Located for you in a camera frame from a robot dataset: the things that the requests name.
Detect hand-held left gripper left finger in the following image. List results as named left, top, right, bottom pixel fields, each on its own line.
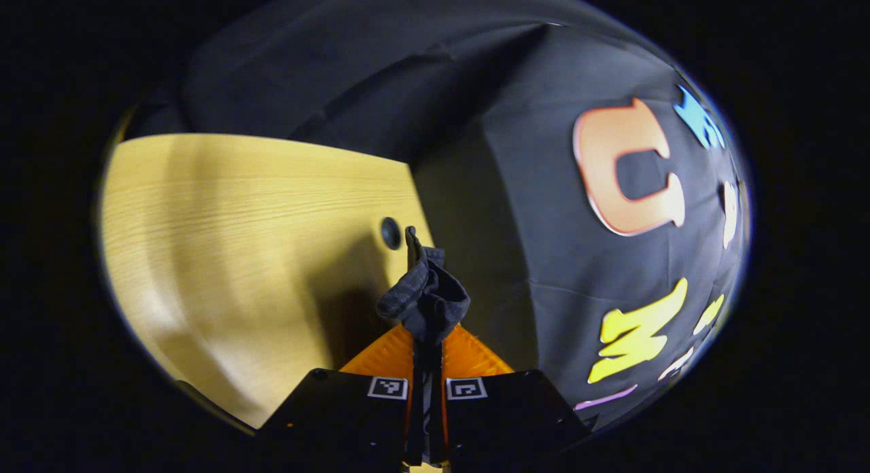
left=258, top=323, right=426, bottom=471

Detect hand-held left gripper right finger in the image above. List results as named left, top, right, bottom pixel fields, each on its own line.
left=430, top=323, right=592, bottom=464

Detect dark grey jeans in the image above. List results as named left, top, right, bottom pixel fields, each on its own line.
left=376, top=226, right=472, bottom=351

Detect black backdrop cloth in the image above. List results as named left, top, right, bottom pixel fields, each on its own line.
left=122, top=0, right=752, bottom=433

